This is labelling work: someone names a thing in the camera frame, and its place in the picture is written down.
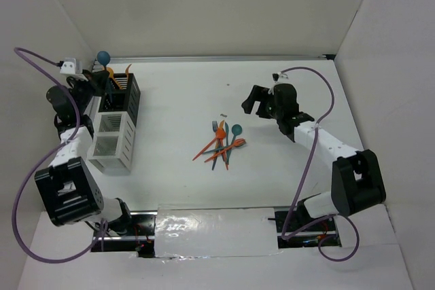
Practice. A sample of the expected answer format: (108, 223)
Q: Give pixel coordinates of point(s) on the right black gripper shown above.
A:
(257, 93)

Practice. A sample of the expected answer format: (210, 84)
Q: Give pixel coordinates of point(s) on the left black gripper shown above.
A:
(96, 81)

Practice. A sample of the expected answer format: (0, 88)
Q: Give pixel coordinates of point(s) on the yellow plastic spoon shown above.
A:
(112, 77)

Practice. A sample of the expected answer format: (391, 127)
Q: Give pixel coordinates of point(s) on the blue plastic spoon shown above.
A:
(103, 59)

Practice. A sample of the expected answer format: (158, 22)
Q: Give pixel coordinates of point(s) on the orange plastic fork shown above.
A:
(214, 155)

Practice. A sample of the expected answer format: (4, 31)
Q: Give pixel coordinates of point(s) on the orange plastic spoon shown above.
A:
(207, 146)

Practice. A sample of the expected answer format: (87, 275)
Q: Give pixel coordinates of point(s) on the teal plastic spoon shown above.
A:
(236, 131)

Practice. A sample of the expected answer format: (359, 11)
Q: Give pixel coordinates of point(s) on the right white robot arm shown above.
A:
(356, 179)

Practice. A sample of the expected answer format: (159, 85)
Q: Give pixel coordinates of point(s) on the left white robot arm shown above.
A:
(67, 188)

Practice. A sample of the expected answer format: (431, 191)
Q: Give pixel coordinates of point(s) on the black slotted utensil container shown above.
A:
(125, 96)

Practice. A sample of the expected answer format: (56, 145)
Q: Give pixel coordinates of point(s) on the yellow plastic knife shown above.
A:
(223, 127)

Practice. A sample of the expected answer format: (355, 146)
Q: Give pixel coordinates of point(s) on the white slotted utensil container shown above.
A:
(113, 142)

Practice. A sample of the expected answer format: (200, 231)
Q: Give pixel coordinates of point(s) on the orange plastic knife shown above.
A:
(224, 155)

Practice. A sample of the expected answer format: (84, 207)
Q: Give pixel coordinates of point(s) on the silver reflective tape sheet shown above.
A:
(209, 233)

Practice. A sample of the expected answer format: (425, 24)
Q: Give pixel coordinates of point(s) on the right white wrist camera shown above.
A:
(280, 77)

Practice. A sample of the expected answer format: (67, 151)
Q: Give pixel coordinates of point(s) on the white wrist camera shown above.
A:
(71, 66)
(280, 77)

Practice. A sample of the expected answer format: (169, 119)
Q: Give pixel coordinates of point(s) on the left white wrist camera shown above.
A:
(71, 66)

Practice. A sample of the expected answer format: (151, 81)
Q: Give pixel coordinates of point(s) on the aluminium rail at back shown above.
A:
(164, 59)

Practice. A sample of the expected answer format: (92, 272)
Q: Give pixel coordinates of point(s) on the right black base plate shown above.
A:
(307, 238)

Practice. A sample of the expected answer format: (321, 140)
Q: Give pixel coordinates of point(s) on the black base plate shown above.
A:
(138, 238)
(307, 238)

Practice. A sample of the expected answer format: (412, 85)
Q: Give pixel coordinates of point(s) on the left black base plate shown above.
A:
(138, 238)

